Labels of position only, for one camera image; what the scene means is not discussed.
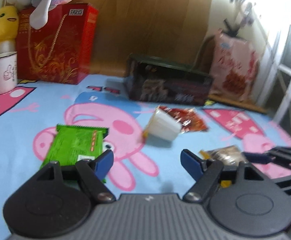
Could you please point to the gold peanut snack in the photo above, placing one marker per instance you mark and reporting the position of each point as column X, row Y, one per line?
column 229, row 156

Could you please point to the white enamel mug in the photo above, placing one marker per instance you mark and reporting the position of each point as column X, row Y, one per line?
column 8, row 71

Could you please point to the yellow duck plush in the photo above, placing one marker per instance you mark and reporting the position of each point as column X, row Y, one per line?
column 9, row 21

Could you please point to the red spicy snack packet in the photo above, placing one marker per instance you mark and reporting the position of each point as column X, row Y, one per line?
column 188, row 118

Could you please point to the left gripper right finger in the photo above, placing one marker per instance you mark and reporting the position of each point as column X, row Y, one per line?
column 235, row 201

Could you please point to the black open snack box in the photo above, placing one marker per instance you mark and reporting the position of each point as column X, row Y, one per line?
column 153, row 79

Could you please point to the yellow lid milk tea cup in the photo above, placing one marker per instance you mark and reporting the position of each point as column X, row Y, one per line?
column 162, row 125

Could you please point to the pink fried dough snack bag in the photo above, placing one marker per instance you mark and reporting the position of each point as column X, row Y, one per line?
column 234, row 67

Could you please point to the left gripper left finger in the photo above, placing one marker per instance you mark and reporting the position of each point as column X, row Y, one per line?
column 58, row 199

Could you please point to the red gift box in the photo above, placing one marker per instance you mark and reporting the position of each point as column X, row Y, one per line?
column 60, row 51

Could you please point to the cartoon pig blue bedsheet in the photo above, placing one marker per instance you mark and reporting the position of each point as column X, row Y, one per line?
column 30, row 113

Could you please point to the green wafer snack pack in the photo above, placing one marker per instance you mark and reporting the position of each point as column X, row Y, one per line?
column 68, row 144

